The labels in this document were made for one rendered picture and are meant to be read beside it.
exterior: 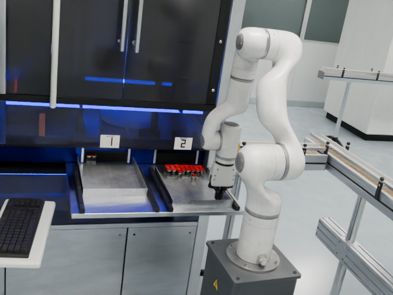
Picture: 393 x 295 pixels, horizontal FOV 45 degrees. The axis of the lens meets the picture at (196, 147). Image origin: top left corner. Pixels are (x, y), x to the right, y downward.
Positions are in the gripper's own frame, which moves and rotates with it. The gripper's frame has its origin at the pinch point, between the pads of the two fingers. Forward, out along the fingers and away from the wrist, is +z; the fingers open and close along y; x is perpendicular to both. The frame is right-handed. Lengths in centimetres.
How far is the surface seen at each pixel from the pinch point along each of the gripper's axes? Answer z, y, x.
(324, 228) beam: 41, -85, -37
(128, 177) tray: 4.6, 32.6, -27.4
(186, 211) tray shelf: 4.4, 14.4, 4.2
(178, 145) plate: -8.2, 9.3, -35.0
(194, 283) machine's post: 70, -10, -34
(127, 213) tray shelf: 4.5, 38.4, 4.9
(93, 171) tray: 5, 47, -33
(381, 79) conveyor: 7, -315, -303
